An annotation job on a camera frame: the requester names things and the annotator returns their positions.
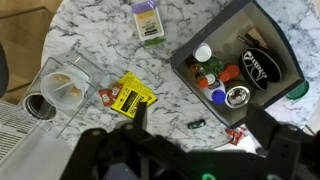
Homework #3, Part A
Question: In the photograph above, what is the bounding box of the round metal tin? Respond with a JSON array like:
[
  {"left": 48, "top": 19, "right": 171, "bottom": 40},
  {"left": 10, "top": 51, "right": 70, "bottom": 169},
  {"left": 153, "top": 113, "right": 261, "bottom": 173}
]
[{"left": 224, "top": 84, "right": 252, "bottom": 109}]

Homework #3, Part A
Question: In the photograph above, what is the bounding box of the silver laptop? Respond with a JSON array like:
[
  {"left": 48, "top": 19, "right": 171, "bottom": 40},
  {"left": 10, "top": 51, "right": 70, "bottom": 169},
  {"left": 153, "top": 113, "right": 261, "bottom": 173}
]
[{"left": 0, "top": 99, "right": 41, "bottom": 166}]

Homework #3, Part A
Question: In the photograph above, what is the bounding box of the yellow printed flyer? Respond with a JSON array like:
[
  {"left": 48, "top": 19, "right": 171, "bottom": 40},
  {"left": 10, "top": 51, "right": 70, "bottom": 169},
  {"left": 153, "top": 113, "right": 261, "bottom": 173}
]
[{"left": 117, "top": 71, "right": 159, "bottom": 108}]

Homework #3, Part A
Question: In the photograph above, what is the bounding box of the clear plastic cup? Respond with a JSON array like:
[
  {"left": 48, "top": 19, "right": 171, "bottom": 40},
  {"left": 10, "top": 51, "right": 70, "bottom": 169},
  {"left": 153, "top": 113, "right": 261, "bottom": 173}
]
[{"left": 40, "top": 70, "right": 90, "bottom": 112}]

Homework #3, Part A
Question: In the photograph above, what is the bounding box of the amber bottle red cap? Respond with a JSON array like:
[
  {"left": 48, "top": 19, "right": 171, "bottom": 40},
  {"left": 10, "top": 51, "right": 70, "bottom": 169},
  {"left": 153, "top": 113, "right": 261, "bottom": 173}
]
[{"left": 186, "top": 58, "right": 210, "bottom": 89}]

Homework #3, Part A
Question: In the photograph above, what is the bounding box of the green bottle red cap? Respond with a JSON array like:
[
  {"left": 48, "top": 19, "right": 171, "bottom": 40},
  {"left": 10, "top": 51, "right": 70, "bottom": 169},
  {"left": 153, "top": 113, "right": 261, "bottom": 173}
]
[{"left": 207, "top": 56, "right": 241, "bottom": 79}]

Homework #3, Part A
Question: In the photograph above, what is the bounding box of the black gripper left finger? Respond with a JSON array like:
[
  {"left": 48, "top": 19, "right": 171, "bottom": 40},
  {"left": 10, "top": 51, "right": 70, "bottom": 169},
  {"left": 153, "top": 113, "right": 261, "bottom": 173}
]
[{"left": 133, "top": 101, "right": 149, "bottom": 130}]

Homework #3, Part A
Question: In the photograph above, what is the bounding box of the yellow thank you card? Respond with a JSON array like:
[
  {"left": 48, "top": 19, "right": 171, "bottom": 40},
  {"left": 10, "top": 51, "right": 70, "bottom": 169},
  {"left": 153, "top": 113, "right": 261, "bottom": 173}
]
[{"left": 110, "top": 81, "right": 152, "bottom": 120}]

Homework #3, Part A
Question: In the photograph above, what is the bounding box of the red ketchup packet pile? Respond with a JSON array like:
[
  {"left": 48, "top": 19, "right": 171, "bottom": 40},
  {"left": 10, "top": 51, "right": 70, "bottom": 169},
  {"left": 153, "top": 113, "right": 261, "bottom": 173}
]
[{"left": 224, "top": 127, "right": 246, "bottom": 147}]

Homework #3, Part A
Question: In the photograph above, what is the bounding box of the white cap jar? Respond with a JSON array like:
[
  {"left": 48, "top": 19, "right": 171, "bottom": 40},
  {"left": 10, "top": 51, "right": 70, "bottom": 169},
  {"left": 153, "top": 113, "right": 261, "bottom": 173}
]
[{"left": 192, "top": 42, "right": 213, "bottom": 63}]

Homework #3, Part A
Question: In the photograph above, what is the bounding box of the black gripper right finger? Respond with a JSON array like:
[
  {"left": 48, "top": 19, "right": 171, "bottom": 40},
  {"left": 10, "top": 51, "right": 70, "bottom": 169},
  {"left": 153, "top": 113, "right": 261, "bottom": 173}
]
[{"left": 244, "top": 103, "right": 283, "bottom": 152}]

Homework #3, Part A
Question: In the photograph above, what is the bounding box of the green round lid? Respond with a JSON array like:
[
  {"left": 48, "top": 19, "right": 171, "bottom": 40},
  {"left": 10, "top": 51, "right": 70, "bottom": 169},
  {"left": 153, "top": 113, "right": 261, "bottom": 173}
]
[{"left": 285, "top": 79, "right": 310, "bottom": 101}]

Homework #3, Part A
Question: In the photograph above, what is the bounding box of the small red cap bottle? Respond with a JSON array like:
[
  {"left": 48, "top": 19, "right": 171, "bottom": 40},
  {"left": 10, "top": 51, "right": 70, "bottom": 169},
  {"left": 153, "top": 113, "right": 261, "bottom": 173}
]
[{"left": 218, "top": 71, "right": 231, "bottom": 84}]

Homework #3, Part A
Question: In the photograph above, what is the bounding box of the black cap white print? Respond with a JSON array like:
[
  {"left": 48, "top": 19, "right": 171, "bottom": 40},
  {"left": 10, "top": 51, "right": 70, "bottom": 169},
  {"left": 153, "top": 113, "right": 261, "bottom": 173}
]
[{"left": 238, "top": 47, "right": 284, "bottom": 91}]

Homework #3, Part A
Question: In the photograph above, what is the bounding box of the dark blue cardboard box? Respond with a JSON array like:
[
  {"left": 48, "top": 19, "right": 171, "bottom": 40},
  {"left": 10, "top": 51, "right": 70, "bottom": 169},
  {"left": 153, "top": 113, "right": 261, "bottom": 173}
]
[{"left": 169, "top": 0, "right": 306, "bottom": 130}]

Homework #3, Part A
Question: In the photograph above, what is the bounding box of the white bottle blue cap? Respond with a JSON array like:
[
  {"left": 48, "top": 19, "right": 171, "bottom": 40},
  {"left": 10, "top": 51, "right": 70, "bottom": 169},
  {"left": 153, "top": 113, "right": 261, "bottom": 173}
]
[{"left": 202, "top": 73, "right": 227, "bottom": 105}]

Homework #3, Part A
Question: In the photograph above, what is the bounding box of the small green leaf piece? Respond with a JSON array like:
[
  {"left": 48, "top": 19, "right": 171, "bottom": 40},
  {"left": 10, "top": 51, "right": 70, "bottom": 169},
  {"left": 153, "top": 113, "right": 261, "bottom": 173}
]
[{"left": 143, "top": 37, "right": 167, "bottom": 47}]

